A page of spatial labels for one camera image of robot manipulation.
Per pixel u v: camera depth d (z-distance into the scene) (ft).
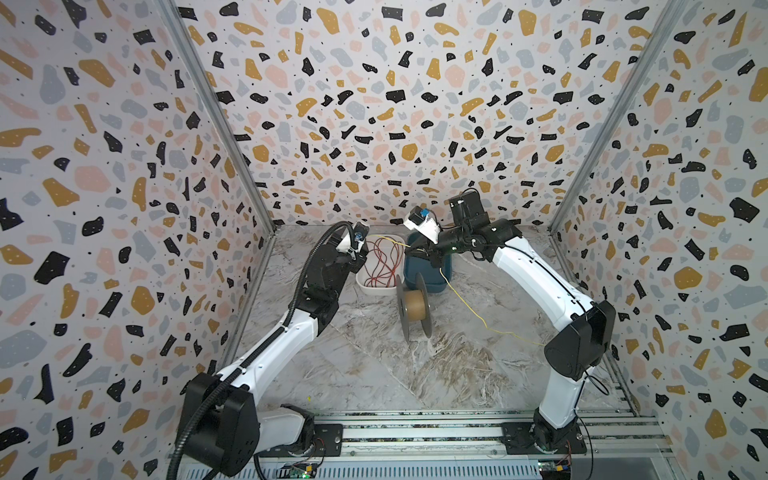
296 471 2.30
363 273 3.48
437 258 2.30
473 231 2.03
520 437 2.44
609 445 2.45
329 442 2.40
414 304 2.75
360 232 2.11
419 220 2.14
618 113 2.90
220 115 2.86
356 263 2.19
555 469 2.35
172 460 1.11
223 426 1.31
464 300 3.30
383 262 3.60
